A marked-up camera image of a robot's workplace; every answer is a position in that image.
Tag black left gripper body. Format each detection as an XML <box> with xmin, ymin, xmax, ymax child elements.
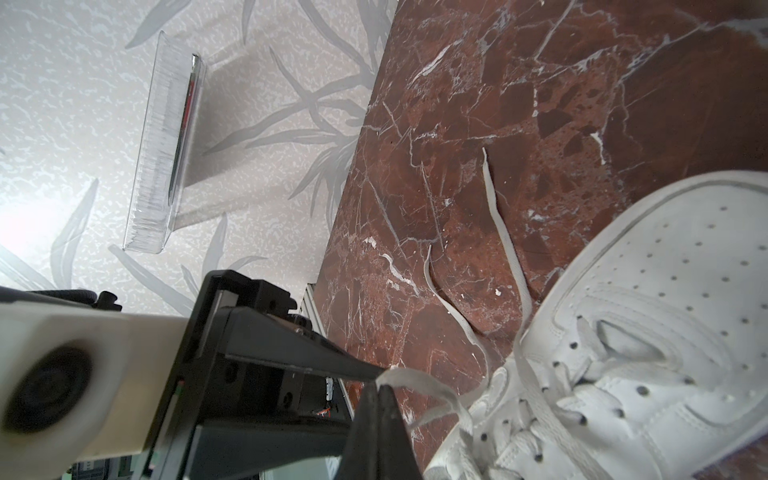
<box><xmin>133</xmin><ymin>270</ymin><xmax>351</xmax><ymax>479</ymax></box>

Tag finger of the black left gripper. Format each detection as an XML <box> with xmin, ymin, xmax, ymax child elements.
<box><xmin>181</xmin><ymin>416</ymin><xmax>351</xmax><ymax>479</ymax></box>
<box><xmin>221</xmin><ymin>307</ymin><xmax>384</xmax><ymax>381</ymax></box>

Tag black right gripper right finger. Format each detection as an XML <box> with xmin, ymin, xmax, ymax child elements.
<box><xmin>377</xmin><ymin>385</ymin><xmax>422</xmax><ymax>480</ymax></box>

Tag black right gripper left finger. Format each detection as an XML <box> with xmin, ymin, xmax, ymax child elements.
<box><xmin>334</xmin><ymin>383</ymin><xmax>378</xmax><ymax>480</ymax></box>

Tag white shoelace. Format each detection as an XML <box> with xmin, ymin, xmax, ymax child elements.
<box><xmin>376</xmin><ymin>162</ymin><xmax>609</xmax><ymax>479</ymax></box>

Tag white sneaker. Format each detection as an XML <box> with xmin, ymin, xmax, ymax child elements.
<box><xmin>424</xmin><ymin>171</ymin><xmax>767</xmax><ymax>479</ymax></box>

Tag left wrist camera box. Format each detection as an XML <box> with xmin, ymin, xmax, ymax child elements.
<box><xmin>1</xmin><ymin>301</ymin><xmax>188</xmax><ymax>479</ymax></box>

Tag clear plastic wall tray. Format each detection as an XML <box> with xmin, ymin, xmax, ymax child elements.
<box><xmin>123</xmin><ymin>32</ymin><xmax>207</xmax><ymax>254</ymax></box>

